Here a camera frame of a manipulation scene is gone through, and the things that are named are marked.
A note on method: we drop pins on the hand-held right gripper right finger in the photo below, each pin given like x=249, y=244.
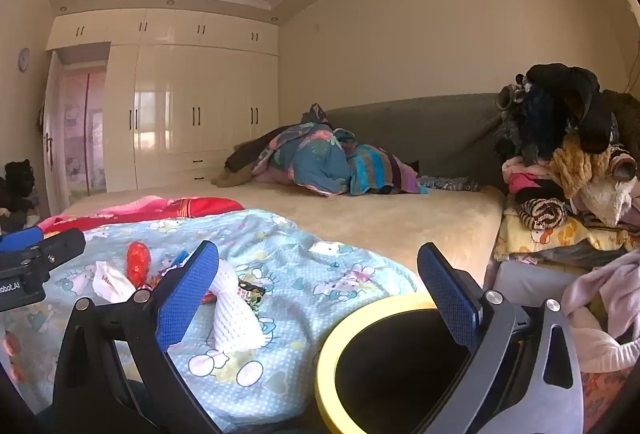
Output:
x=450, y=299

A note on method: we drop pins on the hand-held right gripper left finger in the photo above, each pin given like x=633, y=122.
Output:
x=190, y=294

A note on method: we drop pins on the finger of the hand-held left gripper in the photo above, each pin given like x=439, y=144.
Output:
x=17, y=236
x=62, y=241

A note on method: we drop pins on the green black snack packet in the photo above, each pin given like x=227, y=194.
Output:
x=250, y=291

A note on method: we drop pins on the red plastic bag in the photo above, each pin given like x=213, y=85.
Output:
x=137, y=264

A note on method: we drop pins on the white paper wrapper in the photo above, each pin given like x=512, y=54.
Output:
x=110, y=286

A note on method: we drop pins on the yellow rimmed black trash bin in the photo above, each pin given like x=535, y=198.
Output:
x=330, y=354

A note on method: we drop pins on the person's left hand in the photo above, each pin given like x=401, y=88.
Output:
x=10, y=348

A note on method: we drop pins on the colourful candy wrapper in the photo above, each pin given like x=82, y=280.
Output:
x=162, y=275

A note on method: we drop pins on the small blue wrapper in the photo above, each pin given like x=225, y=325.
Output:
x=180, y=258

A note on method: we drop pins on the black plush toy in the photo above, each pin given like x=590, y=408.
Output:
x=15, y=194

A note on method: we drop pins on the red pink blanket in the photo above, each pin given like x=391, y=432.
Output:
x=200, y=206

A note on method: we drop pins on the white door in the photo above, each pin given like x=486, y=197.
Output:
x=52, y=139

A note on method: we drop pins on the dark patterned cloth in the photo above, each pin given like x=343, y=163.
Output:
x=450, y=184

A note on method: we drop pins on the blue cartoon print blanket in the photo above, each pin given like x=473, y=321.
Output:
x=310, y=294

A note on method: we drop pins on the zebra striped cloth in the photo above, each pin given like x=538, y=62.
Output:
x=542, y=211

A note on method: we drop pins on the brown cloth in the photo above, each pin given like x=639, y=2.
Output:
x=245, y=159

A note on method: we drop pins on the pink garment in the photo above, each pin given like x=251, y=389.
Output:
x=525, y=174

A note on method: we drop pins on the striped blanket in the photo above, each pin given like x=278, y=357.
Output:
x=375, y=169

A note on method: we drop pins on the lilac garment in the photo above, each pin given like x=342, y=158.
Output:
x=610, y=284

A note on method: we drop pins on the white cloth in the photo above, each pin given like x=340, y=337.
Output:
x=605, y=349

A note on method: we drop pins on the cream wardrobe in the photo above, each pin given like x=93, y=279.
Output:
x=165, y=104

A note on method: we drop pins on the grey headboard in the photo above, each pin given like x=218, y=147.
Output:
x=425, y=129

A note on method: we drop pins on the yellow knitted scarf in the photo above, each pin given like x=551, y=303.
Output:
x=580, y=169

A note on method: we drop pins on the blue floral quilt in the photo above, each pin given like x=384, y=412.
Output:
x=315, y=159

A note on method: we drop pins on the white fluffy garment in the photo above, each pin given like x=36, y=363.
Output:
x=607, y=199

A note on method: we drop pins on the dark blue fuzzy garment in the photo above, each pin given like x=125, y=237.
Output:
x=542, y=124

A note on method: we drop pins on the black garment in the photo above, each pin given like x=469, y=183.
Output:
x=575, y=94

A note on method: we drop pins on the brown plush garment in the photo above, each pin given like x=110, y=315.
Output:
x=625, y=114

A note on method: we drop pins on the round wall clock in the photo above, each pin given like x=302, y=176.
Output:
x=23, y=59

